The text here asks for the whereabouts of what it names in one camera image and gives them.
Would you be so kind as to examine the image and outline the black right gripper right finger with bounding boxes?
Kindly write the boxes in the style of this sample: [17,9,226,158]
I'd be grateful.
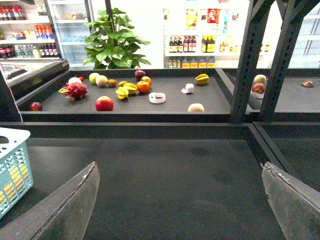
[261,162,320,240]

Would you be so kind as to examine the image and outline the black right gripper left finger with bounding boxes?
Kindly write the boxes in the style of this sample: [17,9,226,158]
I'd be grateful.
[0,162,100,240]

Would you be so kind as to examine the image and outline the light blue shopping basket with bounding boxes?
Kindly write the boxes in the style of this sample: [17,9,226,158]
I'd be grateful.
[0,127,34,218]

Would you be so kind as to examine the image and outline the yellow orange mango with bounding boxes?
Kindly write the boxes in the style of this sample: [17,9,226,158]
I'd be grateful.
[0,163,32,209]

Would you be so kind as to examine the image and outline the small yellow-red mango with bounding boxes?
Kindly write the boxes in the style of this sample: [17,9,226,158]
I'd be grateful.
[140,76,152,86]

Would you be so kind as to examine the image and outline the dark red plum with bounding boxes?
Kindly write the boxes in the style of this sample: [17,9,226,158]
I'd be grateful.
[29,101,43,112]

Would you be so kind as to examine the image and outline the red apple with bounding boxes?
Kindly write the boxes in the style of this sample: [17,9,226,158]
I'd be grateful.
[95,95,114,112]

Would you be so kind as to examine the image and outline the brown fruit far right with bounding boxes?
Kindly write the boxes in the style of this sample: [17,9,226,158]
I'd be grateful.
[302,80,315,88]

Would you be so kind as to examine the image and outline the red apple right tray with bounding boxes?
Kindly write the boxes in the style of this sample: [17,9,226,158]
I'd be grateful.
[251,82,266,94]

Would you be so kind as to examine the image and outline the pink dragon fruit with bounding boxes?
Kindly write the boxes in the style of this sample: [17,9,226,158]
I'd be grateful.
[58,82,88,101]

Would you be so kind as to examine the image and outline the black display tray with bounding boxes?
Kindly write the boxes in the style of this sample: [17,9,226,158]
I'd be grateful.
[17,68,234,123]

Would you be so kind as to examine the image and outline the peach in right tray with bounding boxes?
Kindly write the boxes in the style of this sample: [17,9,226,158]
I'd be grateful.
[253,74,267,84]

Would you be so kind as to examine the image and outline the yellow star fruit pair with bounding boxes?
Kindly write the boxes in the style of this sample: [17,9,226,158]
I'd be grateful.
[115,82,138,100]

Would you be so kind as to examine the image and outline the white pink-tipped fruit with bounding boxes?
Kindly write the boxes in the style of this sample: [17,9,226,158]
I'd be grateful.
[67,77,82,85]

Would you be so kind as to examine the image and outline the pale round melon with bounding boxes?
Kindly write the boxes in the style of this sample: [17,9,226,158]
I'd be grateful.
[95,75,108,87]

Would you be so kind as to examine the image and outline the brown kiwi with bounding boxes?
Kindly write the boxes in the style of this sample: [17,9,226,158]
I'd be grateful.
[118,80,128,87]
[107,79,117,88]

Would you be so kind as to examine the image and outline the green apple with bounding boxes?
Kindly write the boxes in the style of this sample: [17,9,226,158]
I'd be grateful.
[89,72,100,85]

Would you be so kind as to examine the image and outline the pale peach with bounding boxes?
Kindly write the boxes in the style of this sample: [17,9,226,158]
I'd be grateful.
[187,103,205,112]

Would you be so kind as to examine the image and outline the orange persimmon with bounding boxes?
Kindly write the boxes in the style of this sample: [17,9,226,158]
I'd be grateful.
[136,81,151,93]

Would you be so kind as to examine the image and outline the single yellow star fruit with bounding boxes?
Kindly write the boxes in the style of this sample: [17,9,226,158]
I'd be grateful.
[195,73,210,85]

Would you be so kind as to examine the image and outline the purple passion fruit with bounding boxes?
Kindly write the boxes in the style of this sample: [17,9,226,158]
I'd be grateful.
[134,69,146,81]

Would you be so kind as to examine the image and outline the silver tape roll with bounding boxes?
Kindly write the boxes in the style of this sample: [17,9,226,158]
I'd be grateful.
[181,83,195,94]

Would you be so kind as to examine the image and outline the green potted plant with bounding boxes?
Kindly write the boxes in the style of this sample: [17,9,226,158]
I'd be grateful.
[83,7,151,70]

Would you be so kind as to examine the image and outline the drinks shelf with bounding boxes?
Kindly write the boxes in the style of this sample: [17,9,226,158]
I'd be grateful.
[0,0,61,60]

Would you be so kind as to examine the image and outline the white grocery shelf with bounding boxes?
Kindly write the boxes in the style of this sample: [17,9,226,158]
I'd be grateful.
[162,7,272,69]

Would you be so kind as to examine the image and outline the dark metal shelf post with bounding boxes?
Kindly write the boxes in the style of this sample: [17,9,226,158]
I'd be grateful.
[230,0,273,123]

